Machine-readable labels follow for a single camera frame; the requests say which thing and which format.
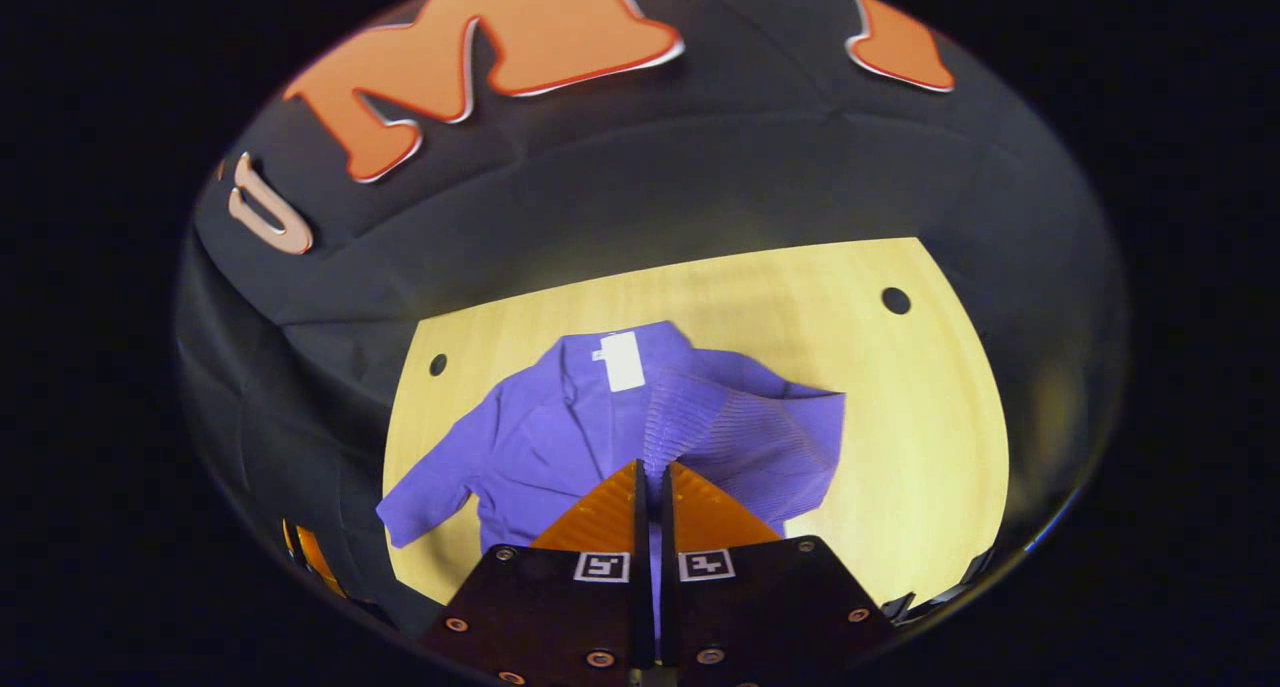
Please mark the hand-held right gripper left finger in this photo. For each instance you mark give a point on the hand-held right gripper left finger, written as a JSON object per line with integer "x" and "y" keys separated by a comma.
{"x": 641, "y": 567}

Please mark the black backdrop cloth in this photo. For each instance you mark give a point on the black backdrop cloth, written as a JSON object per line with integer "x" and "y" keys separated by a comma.
{"x": 700, "y": 167}

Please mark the purple shirt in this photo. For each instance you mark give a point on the purple shirt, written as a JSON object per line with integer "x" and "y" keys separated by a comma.
{"x": 560, "y": 437}

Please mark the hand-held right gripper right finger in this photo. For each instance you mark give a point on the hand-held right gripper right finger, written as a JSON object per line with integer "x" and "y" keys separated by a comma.
{"x": 668, "y": 607}

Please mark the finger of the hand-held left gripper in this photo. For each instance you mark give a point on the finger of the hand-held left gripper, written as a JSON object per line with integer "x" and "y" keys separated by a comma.
{"x": 288, "y": 537}
{"x": 318, "y": 559}

